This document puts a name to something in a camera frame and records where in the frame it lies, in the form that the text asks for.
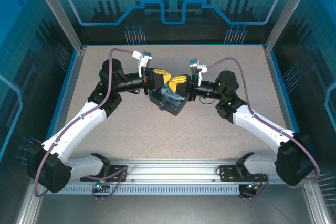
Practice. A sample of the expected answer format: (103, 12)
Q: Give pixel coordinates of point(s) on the starry night print tin box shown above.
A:
(170, 100)

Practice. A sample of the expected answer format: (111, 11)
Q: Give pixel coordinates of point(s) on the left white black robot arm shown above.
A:
(89, 117)

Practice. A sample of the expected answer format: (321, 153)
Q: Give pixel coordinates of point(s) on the blue printed backdrop panel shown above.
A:
(168, 3)

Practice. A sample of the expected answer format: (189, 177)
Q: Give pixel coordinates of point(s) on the aluminium mounting rail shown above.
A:
(170, 167)

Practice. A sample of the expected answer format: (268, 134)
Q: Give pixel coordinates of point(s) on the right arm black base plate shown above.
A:
(227, 172)

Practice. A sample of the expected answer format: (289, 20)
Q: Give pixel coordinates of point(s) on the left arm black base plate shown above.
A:
(118, 172)

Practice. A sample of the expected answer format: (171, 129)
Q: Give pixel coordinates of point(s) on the aluminium frame post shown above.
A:
(286, 14)
(60, 14)

